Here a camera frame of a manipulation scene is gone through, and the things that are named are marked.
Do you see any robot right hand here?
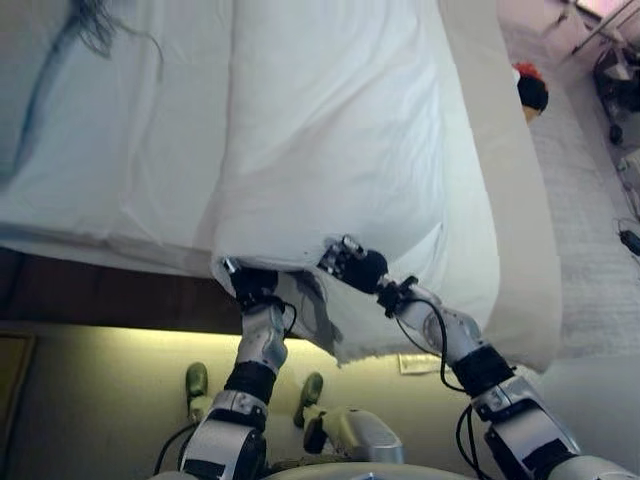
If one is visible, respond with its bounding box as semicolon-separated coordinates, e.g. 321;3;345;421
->
317;233;390;296

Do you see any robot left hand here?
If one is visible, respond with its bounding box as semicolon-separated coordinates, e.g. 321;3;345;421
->
219;255;281;309

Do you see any white duvet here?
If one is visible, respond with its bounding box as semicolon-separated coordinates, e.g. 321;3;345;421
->
209;0;501;369

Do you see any white fringed blanket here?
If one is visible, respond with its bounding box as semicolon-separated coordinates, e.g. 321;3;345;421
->
277;269;451;371

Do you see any dark robot right foot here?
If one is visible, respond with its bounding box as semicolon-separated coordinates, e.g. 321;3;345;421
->
292;372;325;429

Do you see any silver robot right leg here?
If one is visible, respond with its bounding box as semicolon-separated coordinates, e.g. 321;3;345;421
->
302;404;405;464

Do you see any beige bedspread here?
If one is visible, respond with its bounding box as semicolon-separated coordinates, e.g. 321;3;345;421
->
439;0;566;374

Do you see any mattress with white sheet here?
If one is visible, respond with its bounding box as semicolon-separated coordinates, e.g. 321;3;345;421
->
0;0;236;274

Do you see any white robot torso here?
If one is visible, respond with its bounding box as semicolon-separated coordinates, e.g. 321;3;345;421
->
259;457;481;480

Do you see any wooden nightstand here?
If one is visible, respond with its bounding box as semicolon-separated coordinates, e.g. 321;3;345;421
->
0;332;39;446

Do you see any red garment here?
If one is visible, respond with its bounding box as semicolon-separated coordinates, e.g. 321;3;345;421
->
512;60;546;81

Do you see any black wheeled machine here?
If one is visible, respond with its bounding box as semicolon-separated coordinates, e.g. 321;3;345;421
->
592;29;640;146

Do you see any brown upholstered bed frame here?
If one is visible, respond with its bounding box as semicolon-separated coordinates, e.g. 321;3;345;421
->
0;247;311;341

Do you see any metal frame table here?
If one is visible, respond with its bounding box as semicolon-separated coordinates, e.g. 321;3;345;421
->
534;0;616;56

